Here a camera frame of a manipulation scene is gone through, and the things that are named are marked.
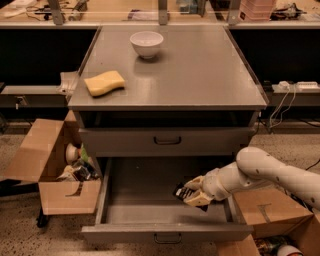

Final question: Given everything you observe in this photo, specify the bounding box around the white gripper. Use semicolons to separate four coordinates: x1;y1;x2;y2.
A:
184;168;230;207

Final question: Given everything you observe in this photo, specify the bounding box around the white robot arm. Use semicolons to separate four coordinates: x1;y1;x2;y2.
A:
184;147;320;210

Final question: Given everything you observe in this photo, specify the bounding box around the grey top drawer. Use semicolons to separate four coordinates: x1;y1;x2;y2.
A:
79;127;255;157

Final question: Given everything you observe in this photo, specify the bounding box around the open grey middle drawer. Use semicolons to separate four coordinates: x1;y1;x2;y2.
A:
82;157;253;244

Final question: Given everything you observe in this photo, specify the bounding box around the grey drawer cabinet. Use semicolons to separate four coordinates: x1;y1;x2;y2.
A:
67;24;268;178

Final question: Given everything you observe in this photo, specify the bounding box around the right cardboard box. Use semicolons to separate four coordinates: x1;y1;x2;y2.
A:
216;188;320;256

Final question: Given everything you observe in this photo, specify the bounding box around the cardboard box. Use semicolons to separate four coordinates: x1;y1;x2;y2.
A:
216;188;320;256
4;111;101;215

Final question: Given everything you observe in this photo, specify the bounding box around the yellow sponge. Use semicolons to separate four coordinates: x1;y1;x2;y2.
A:
85;71;125;97

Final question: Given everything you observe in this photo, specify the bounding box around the white power strip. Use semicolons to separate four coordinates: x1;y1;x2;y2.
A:
272;81;320;93

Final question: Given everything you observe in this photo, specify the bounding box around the white ceramic bowl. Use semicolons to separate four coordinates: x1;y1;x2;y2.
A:
130;31;164;59

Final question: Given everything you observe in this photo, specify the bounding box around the left cardboard box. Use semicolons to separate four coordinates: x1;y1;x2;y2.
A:
4;111;101;215

